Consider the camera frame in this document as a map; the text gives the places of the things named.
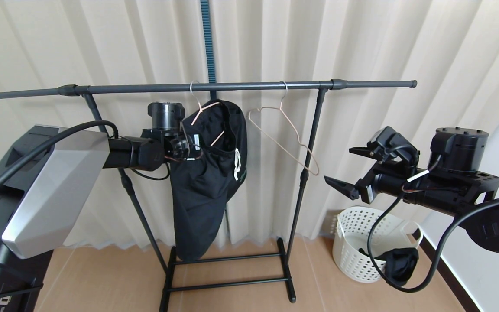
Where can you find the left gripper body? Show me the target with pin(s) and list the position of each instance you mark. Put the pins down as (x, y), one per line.
(180, 147)

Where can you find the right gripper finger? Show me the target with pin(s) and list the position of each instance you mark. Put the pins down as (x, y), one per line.
(342, 187)
(364, 151)

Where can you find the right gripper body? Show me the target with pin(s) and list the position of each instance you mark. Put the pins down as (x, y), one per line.
(388, 186)

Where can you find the pink clothes hanger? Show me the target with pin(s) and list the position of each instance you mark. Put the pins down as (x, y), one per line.
(283, 86)
(196, 117)

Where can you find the black shorts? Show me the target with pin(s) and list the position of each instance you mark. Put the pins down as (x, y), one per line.
(197, 195)

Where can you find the black heap of clothes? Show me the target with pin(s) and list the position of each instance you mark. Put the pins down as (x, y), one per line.
(401, 266)

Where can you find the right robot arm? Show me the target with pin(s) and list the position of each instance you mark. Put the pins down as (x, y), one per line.
(459, 151)

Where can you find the white laundry basket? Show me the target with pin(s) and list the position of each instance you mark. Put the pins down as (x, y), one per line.
(353, 251)

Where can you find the black clothes rack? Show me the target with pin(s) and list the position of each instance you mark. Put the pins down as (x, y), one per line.
(124, 89)

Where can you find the beige curtain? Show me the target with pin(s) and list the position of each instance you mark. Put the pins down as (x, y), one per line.
(145, 43)
(362, 43)

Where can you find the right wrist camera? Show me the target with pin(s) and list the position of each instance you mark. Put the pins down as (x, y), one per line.
(392, 141)

